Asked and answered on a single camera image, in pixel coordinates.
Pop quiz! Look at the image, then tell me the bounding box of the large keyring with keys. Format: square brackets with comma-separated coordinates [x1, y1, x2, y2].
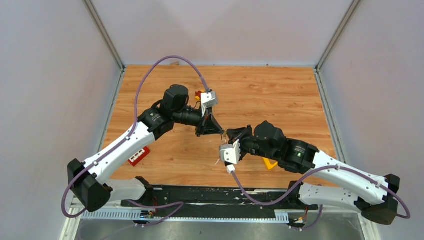
[220, 130, 229, 145]

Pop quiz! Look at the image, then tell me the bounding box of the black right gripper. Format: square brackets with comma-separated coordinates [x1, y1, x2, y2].
[226, 125, 278, 162]

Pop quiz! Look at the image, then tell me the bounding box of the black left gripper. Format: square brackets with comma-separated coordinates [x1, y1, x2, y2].
[173, 103, 225, 138]

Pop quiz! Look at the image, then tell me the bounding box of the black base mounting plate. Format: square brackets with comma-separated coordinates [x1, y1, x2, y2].
[136, 176, 318, 218]

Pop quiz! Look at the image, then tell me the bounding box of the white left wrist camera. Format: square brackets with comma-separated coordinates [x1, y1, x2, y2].
[200, 90, 219, 117]

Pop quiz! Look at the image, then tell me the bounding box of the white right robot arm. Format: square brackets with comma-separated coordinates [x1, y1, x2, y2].
[219, 121, 400, 225]

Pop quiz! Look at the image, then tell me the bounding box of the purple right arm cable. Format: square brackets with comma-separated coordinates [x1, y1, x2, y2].
[230, 165, 412, 221]

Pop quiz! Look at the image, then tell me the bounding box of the red lego toy car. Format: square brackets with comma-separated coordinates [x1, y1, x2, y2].
[194, 91, 203, 102]

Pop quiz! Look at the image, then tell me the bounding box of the white slotted cable duct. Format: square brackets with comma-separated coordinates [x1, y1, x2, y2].
[81, 208, 290, 223]

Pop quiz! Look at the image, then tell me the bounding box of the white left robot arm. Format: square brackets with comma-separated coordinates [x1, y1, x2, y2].
[67, 84, 224, 212]

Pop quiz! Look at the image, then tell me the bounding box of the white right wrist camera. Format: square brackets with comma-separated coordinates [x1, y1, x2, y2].
[219, 139, 241, 174]

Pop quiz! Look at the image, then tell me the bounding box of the red lego brick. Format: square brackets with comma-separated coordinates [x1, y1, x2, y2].
[127, 146, 151, 167]

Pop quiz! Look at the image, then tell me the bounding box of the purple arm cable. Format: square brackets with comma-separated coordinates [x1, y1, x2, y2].
[61, 55, 212, 220]
[230, 165, 412, 221]

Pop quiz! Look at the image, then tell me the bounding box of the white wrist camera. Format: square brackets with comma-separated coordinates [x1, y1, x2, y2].
[200, 90, 219, 117]
[219, 139, 241, 174]

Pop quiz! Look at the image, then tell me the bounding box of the yellow triangle block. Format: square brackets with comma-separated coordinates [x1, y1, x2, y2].
[262, 157, 278, 171]

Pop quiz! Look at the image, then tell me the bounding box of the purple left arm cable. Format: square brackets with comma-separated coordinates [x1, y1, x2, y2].
[61, 55, 212, 220]

